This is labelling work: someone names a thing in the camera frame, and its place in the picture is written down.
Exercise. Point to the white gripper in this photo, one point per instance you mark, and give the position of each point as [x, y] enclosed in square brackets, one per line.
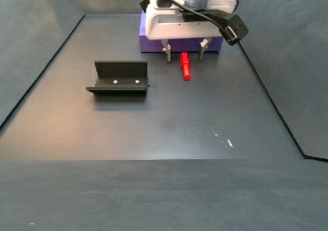
[165, 22]

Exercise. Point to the red hexagonal peg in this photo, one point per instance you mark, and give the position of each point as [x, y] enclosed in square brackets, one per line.
[185, 66]

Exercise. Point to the purple base board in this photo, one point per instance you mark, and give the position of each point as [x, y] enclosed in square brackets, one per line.
[180, 45]

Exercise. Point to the black angled holder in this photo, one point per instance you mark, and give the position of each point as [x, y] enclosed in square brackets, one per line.
[121, 77]

